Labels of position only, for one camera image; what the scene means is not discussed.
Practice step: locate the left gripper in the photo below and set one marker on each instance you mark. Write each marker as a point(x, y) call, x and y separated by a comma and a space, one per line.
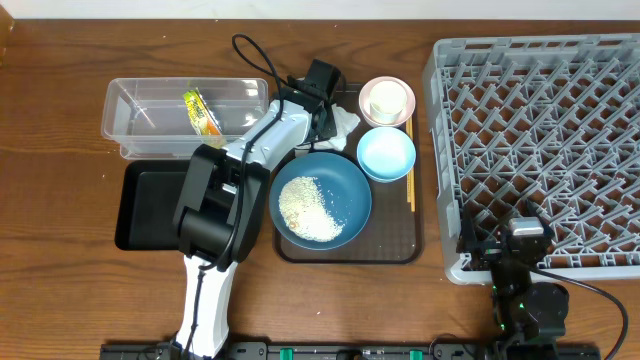
point(331, 132)

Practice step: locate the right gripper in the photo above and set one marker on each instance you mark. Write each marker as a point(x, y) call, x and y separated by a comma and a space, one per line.
point(487, 252)

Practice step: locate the white napkin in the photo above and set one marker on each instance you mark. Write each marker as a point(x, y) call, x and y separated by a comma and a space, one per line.
point(345, 122)

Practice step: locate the dark blue plate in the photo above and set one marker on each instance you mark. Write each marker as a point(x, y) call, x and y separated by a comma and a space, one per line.
point(345, 189)

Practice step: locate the white rice pile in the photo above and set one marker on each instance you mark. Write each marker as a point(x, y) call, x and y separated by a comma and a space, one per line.
point(302, 206)

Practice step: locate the yellow green snack wrapper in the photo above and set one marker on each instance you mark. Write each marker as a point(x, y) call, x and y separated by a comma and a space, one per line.
point(201, 118)

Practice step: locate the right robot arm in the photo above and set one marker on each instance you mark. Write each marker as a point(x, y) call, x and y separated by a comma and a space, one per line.
point(531, 311)

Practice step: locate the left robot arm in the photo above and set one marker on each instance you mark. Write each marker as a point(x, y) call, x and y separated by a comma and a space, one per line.
point(254, 155)

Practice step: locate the grey dishwasher rack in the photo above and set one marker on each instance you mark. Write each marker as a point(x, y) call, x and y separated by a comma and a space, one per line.
point(551, 121)

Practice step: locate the clear plastic waste bin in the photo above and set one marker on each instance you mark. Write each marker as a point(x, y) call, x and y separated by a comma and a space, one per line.
point(149, 117)

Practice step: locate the pink bowl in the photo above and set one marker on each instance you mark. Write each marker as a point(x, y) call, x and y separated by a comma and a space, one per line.
point(365, 105)

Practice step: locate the light blue bowl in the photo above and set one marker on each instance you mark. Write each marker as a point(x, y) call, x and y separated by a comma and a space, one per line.
point(386, 154)

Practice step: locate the cream cup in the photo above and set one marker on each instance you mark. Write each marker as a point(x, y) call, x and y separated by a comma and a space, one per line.
point(387, 100)

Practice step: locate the wooden chopstick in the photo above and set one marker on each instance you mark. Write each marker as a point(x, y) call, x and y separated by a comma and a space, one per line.
point(410, 175)
point(414, 172)

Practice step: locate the brown serving tray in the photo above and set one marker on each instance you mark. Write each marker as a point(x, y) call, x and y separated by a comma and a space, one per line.
point(392, 234)

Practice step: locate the black rectangular tray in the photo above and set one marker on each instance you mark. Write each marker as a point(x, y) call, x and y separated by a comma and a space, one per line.
point(174, 205)

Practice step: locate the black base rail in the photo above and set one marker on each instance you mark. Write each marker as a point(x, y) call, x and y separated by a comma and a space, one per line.
point(437, 351)

